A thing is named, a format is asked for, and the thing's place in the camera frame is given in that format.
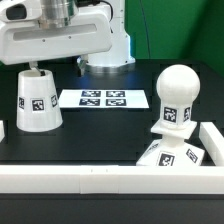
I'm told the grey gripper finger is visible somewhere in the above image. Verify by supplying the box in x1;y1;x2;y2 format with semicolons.
29;61;45;76
77;55;88;76

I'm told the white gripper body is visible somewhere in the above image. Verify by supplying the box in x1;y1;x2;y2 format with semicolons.
0;0;112;65

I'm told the white lamp shade cone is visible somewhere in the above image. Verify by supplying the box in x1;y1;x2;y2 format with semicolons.
16;70;63;132

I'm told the white lamp bulb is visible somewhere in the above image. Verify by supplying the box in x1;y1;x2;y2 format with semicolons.
156;64;200;130

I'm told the white lamp base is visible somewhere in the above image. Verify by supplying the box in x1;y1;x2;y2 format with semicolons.
136;121;205;167

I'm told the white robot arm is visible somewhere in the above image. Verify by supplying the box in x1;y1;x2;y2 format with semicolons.
0;0;135;72

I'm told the white marker sheet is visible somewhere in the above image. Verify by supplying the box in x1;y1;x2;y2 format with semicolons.
59;89;149;109

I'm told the white left fence piece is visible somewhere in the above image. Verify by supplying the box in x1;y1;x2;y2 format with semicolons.
0;120;5;142

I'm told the white front fence rail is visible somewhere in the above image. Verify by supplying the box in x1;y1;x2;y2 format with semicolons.
0;165;224;194

